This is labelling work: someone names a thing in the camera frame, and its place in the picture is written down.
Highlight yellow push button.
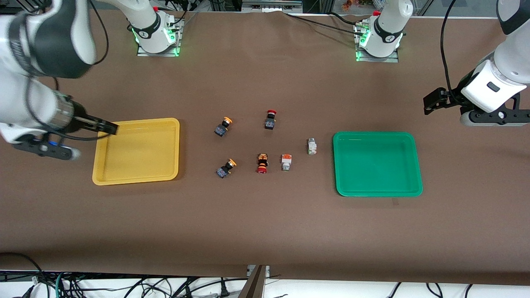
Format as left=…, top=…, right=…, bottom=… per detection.
left=214, top=117, right=233, bottom=137
left=216, top=159, right=237, bottom=179

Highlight yellow plastic tray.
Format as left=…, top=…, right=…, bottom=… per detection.
left=92, top=118, right=181, bottom=186

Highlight green plastic tray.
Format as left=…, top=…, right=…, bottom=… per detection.
left=333, top=131, right=424, bottom=197

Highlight orange red small parts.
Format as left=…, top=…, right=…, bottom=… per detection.
left=342, top=0, right=372, bottom=11

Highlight brown table cover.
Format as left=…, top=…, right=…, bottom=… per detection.
left=0, top=8, right=530, bottom=286

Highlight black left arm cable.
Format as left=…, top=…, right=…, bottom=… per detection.
left=440, top=0, right=466, bottom=106

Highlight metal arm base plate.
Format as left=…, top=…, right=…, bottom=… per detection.
left=137, top=17, right=185, bottom=58
left=354, top=23, right=400, bottom=63

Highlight short black table cable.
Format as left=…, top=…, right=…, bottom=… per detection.
left=329, top=12, right=369, bottom=26

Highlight long black table cable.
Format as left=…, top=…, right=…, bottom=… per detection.
left=284, top=12, right=365, bottom=37

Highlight black floor cable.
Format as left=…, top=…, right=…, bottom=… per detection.
left=0, top=252, right=46, bottom=298

